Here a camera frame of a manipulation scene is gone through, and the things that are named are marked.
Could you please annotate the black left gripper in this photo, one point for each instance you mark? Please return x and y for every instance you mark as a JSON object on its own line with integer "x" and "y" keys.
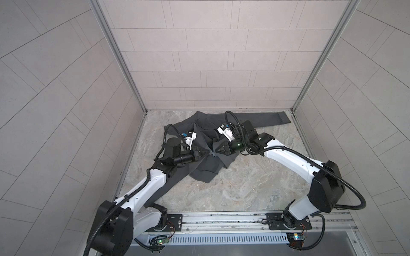
{"x": 193, "y": 154}

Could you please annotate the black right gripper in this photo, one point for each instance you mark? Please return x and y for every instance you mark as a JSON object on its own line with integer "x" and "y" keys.
{"x": 228, "y": 149}

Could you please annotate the dark grey zip jacket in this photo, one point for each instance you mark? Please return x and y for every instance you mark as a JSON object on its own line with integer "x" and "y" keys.
{"x": 207, "y": 139}

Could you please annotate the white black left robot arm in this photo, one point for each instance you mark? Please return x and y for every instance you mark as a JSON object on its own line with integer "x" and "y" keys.
{"x": 117, "y": 223}

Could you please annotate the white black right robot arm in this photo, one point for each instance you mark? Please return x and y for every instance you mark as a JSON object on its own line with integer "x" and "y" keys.
{"x": 325, "y": 190}

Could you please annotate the white vent grille strip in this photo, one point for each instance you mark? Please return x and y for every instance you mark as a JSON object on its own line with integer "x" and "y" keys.
{"x": 228, "y": 239}

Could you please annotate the left green circuit board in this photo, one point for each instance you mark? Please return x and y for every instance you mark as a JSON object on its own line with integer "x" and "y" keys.
{"x": 159, "y": 242}

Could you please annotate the green circuit board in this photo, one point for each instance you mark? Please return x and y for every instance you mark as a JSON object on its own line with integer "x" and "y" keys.
{"x": 159, "y": 242}
{"x": 296, "y": 239}

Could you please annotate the right green circuit board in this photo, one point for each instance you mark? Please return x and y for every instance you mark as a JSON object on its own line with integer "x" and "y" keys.
{"x": 296, "y": 239}

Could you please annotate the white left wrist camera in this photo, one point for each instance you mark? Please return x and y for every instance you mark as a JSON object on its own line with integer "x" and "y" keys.
{"x": 189, "y": 138}

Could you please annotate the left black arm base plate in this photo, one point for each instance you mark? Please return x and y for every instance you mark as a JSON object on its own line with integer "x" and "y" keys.
{"x": 171, "y": 224}

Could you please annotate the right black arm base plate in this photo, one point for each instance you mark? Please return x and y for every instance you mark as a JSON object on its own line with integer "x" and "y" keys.
{"x": 277, "y": 221}

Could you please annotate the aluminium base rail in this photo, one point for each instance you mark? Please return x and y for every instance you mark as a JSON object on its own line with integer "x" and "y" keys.
{"x": 246, "y": 222}

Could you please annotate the aluminium right corner post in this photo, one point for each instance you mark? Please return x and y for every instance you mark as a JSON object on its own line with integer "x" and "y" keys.
{"x": 331, "y": 43}

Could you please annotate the aluminium corner post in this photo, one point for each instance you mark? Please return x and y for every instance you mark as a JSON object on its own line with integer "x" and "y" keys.
{"x": 331, "y": 43}
{"x": 102, "y": 21}

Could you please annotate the aluminium left corner post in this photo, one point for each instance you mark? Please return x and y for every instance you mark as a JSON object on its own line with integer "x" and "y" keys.
{"x": 102, "y": 21}

